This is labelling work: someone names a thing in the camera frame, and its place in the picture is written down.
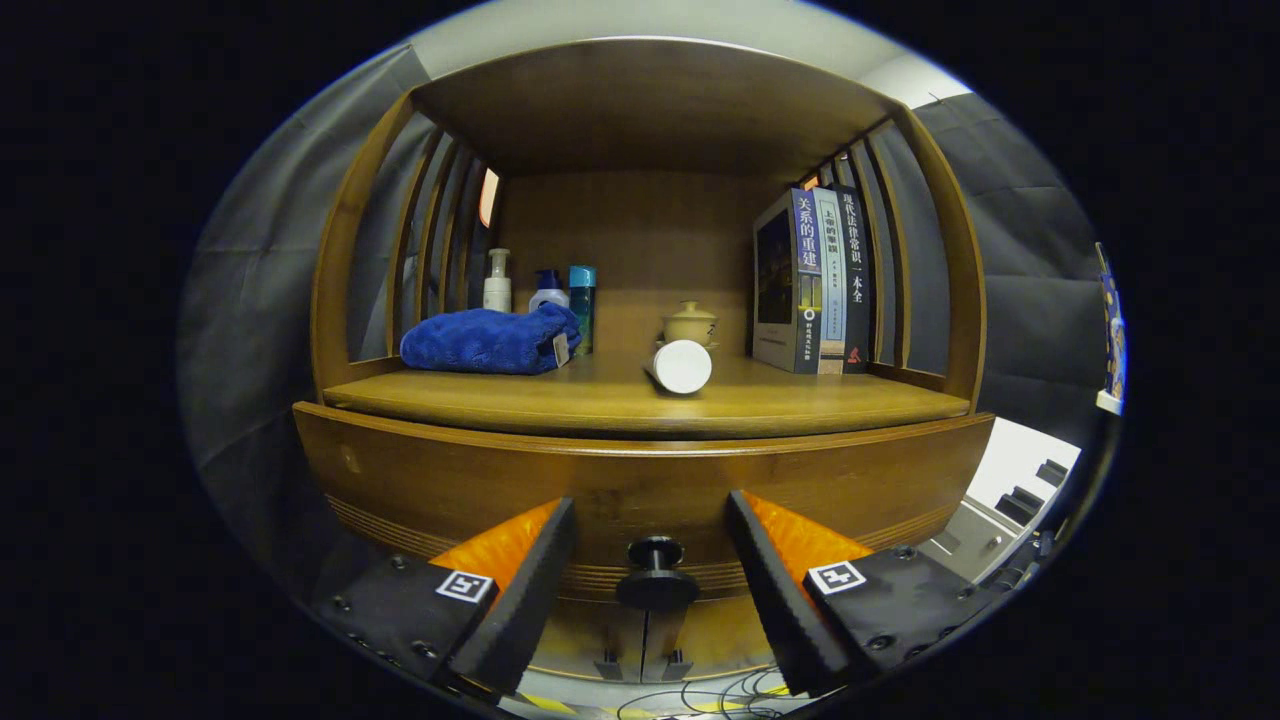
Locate wooden cabinet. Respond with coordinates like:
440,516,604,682
292,38,996,686

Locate beige lidded teacup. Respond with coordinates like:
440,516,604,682
661,300,721,349

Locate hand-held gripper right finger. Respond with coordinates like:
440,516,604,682
725,490,1001,698

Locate blue spine book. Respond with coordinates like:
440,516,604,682
752,188,824,375

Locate wooden countertop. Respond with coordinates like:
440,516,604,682
322,352,973,441

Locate teal bottle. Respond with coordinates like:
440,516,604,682
568,265,598,357

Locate thin floor cables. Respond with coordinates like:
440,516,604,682
615,668,796,719

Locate blue towel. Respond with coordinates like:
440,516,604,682
400,303,583,377

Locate blue dotted gift bag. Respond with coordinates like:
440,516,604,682
1095,242,1128,401

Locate white tube with green print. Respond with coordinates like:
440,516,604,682
643,339,714,396

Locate wooden cabinet door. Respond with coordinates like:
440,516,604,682
645,598,781,681
530,598,651,683

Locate white pump bottle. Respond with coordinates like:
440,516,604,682
483,248,513,314

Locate wooden drawer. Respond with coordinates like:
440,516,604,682
292,402,996,613

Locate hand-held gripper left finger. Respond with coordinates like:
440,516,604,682
310,497,578,701

